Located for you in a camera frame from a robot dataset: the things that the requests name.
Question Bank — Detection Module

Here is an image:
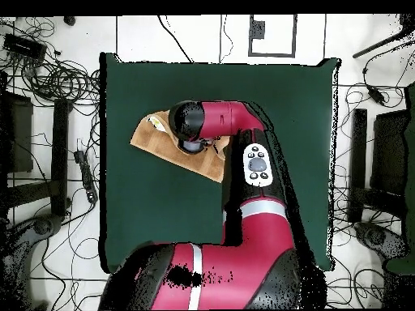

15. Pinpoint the long black cable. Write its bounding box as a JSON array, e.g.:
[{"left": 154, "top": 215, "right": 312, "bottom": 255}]
[{"left": 157, "top": 15, "right": 195, "bottom": 63}]

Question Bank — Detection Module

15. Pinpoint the black rod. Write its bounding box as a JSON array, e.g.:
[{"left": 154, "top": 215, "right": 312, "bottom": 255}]
[{"left": 352, "top": 27, "right": 415, "bottom": 60}]

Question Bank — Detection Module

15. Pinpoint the black office chair base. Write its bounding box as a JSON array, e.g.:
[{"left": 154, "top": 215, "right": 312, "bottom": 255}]
[
  {"left": 353, "top": 221, "right": 410, "bottom": 262},
  {"left": 0, "top": 213, "right": 64, "bottom": 310}
]

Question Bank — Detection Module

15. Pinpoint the black power adapter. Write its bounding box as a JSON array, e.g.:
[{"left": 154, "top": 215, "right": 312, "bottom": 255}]
[{"left": 366, "top": 85, "right": 387, "bottom": 107}]

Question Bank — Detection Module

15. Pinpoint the grey rectangular frame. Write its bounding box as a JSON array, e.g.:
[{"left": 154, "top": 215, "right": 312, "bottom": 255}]
[{"left": 248, "top": 14, "right": 297, "bottom": 58}]

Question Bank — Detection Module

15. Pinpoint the dark green fabric object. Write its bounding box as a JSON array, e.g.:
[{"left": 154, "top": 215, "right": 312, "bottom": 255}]
[{"left": 385, "top": 82, "right": 415, "bottom": 276}]

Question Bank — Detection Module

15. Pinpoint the coiled black cable bundle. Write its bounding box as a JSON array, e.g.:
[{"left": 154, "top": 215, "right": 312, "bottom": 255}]
[{"left": 19, "top": 58, "right": 101, "bottom": 108}]

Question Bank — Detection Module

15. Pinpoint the black network switch box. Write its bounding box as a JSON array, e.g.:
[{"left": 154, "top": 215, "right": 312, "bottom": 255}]
[{"left": 2, "top": 32, "right": 48, "bottom": 64}]

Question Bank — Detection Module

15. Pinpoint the black stand bar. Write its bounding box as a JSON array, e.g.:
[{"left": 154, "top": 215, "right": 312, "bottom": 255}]
[
  {"left": 50, "top": 97, "right": 71, "bottom": 217},
  {"left": 347, "top": 108, "right": 368, "bottom": 224}
]

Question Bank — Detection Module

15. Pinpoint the dark green table cloth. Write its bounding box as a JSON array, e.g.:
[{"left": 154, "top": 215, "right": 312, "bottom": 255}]
[{"left": 98, "top": 51, "right": 341, "bottom": 275}]

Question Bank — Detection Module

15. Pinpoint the dark flat panel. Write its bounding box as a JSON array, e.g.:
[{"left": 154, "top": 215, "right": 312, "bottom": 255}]
[
  {"left": 370, "top": 109, "right": 410, "bottom": 197},
  {"left": 0, "top": 92, "right": 34, "bottom": 173}
]

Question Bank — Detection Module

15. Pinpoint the orange terry towel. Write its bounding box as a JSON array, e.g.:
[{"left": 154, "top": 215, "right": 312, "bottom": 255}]
[{"left": 130, "top": 109, "right": 232, "bottom": 184}]

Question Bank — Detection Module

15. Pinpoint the black power strip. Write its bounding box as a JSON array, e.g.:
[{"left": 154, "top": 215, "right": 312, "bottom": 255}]
[{"left": 73, "top": 149, "right": 99, "bottom": 204}]

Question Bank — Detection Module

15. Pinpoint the small grey square plate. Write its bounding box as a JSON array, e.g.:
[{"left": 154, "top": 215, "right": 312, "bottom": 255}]
[{"left": 252, "top": 19, "right": 267, "bottom": 40}]

